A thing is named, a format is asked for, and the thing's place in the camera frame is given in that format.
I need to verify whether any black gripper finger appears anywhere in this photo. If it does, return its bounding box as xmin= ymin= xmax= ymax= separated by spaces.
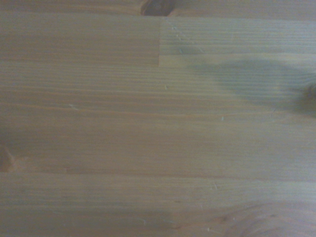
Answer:
xmin=301 ymin=83 xmax=316 ymax=111

